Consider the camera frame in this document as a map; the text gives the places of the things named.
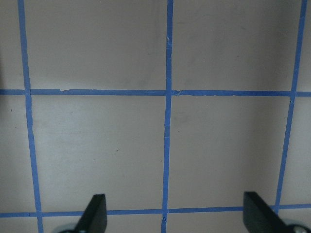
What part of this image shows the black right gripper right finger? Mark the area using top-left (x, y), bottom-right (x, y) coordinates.
top-left (242, 192), bottom-right (294, 233)

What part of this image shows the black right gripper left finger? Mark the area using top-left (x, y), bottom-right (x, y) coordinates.
top-left (73, 194), bottom-right (107, 233)

